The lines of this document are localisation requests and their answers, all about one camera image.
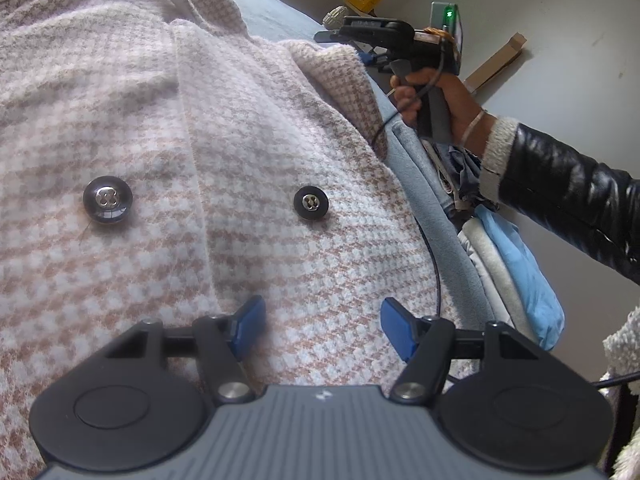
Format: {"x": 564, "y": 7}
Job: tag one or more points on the person's right forearm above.
{"x": 560, "y": 185}

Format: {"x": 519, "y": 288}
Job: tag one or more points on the beige houndstooth wool coat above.
{"x": 225, "y": 135}

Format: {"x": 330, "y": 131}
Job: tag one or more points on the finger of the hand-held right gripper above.
{"x": 375, "y": 57}
{"x": 330, "y": 36}

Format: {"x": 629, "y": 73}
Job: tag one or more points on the white fluffy garment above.
{"x": 625, "y": 350}

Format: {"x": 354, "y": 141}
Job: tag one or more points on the folded dark blue garment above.
{"x": 470, "y": 180}

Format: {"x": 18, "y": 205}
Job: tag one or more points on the light blue garment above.
{"x": 530, "y": 280}

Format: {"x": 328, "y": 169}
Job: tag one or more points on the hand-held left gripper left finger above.
{"x": 250, "y": 325}

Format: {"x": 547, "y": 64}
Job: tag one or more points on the cream carved bedpost finial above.
{"x": 337, "y": 17}

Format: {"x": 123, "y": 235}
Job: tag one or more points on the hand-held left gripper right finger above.
{"x": 395, "y": 330}

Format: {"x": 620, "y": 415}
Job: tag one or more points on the long cardboard box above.
{"x": 495, "y": 62}

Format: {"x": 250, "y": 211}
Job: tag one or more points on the person's right hand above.
{"x": 465, "y": 105}

